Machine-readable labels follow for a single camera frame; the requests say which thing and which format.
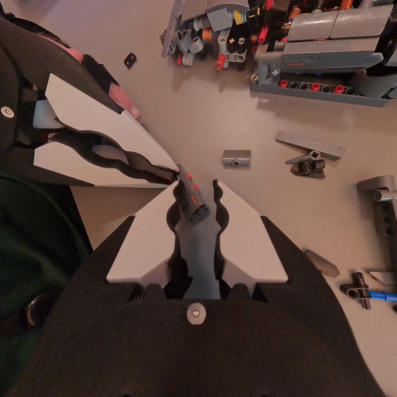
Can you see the dark grey lego wedge panel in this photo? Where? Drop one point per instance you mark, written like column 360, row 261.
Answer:
column 194, row 198

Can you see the lego car model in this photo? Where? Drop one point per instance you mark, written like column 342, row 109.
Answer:
column 325, row 52

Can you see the small black lego piece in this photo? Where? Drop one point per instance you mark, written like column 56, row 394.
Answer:
column 130, row 60

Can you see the person's left hand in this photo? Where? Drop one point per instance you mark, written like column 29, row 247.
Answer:
column 125, row 100

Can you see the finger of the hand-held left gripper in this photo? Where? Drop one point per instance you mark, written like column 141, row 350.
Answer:
column 68, row 164
column 102, row 118

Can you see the black lego connector blue pin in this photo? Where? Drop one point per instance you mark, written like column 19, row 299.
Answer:
column 356, row 291

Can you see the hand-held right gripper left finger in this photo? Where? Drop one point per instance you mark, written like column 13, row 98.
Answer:
column 142, row 245

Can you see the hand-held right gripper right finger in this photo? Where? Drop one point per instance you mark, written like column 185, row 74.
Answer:
column 251, row 245

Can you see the long dark grey lego beam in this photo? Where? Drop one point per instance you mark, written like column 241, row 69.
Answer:
column 384, row 217

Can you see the dark grey lego fin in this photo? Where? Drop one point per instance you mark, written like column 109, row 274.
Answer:
column 324, row 263

